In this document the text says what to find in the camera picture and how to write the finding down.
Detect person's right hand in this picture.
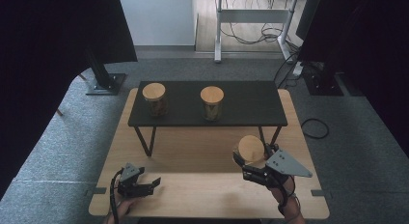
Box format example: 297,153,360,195
269,176,296,203

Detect black shelf with metal legs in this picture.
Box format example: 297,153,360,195
127,80,288,158

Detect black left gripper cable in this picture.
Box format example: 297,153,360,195
109,168,121,224

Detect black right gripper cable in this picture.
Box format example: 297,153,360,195
276,177,292,217

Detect thin wrist bracelet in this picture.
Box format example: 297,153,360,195
287,192,302,206

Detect tangle of black desk cables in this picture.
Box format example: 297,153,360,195
221,0,300,46

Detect glass jar brown contents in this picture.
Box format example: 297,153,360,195
142,82,169,118

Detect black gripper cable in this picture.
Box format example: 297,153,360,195
109,168,121,224
276,177,292,217

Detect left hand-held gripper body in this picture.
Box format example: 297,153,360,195
114,162,154,199

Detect grey metal desk frame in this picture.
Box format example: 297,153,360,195
206,0,322,64

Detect black power strip cable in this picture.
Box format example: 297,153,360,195
273,51,302,90

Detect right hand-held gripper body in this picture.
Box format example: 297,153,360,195
242,149,314,189

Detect large dark curtain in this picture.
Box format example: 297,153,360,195
296,0,409,158
0,0,138,199

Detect glass jar beige beans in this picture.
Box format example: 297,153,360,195
200,85,226,123

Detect black stand with base plate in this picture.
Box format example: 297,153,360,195
302,61,345,97
85,49,127,97

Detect glass jar pale contents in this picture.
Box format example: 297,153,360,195
232,134,266,165

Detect white power strip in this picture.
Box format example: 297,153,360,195
292,61,305,78

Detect person's left hand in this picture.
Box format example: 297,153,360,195
105,198,139,224

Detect looped black floor cable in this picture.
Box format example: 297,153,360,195
300,117,330,140

